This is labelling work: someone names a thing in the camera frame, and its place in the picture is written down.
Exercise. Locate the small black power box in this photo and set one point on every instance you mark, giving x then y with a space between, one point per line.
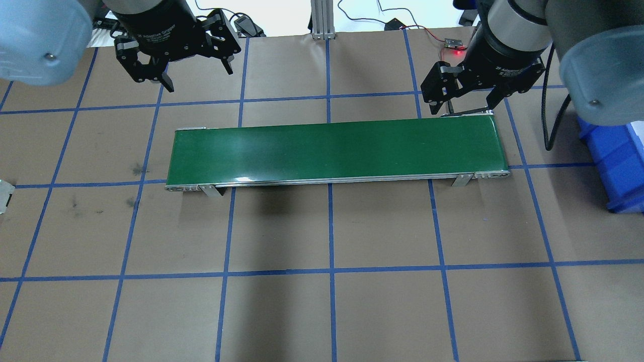
395 24

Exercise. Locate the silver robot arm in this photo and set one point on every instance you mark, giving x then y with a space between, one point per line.
604 75
40 35

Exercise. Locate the blue open-front plastic bin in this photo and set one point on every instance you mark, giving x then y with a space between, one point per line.
619 166

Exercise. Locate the small circuit board red light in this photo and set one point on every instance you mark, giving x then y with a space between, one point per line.
454 44

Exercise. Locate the green conveyor belt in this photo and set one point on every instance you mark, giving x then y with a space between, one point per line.
332 151

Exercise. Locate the aluminium profile post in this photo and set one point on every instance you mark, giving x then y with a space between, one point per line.
322 20

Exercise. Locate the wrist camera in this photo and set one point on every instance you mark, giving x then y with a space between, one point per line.
465 4

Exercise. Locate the black power adapter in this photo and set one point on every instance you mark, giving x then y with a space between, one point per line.
467 20
246 25

